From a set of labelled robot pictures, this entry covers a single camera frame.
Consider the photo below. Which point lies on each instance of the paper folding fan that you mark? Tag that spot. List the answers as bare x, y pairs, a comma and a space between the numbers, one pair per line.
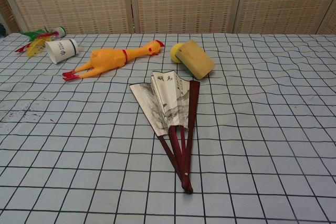
168, 95

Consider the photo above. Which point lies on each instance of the yellow ball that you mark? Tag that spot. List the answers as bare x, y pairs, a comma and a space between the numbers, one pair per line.
174, 52

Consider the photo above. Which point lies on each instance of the yellow sponge block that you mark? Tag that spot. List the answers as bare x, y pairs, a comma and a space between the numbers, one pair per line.
197, 61

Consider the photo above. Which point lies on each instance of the yellow rubber chicken toy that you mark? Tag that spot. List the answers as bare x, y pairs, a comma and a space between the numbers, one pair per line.
107, 60

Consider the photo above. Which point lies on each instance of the grey grid-pattern tablecloth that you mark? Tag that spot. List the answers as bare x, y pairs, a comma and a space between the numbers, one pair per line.
78, 142

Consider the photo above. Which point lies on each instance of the white paper cup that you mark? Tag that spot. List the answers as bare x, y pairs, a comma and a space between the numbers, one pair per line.
60, 51

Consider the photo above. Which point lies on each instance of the colourful feather shuttlecock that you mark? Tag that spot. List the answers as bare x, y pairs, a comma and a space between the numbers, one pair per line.
35, 48

